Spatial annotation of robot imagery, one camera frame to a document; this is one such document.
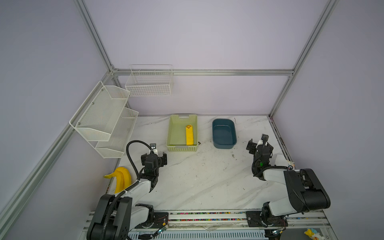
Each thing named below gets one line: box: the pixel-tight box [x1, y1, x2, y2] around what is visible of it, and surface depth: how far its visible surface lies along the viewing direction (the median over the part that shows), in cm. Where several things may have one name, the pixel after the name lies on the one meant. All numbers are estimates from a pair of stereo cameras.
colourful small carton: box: [286, 160, 295, 170], surface depth 90 cm
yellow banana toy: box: [103, 167, 132, 194], surface depth 86 cm
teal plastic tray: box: [212, 118, 238, 149], surface depth 110 cm
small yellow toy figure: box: [304, 228, 325, 240], surface depth 69 cm
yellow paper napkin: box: [185, 124, 194, 145], surface depth 109 cm
